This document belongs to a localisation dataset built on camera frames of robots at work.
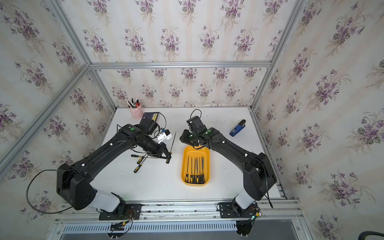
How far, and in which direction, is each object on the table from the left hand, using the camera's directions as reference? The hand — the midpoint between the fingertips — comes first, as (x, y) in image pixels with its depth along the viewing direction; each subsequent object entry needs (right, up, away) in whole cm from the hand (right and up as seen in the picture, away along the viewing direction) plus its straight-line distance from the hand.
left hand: (170, 157), depth 73 cm
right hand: (+5, +8, +10) cm, 14 cm away
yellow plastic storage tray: (+10, -1, +20) cm, 22 cm away
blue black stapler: (+45, +14, +32) cm, 57 cm away
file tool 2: (-22, -6, +18) cm, 29 cm away
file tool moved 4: (+10, -13, +12) cm, 20 cm away
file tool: (+8, -14, +11) cm, 20 cm away
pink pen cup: (-30, +27, +33) cm, 52 cm away
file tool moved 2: (+13, -13, +12) cm, 22 cm away
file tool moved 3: (+12, -13, +12) cm, 21 cm away
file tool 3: (-22, -10, +15) cm, 29 cm away
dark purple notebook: (-22, +20, +39) cm, 49 cm away
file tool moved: (+17, -13, +13) cm, 25 cm away
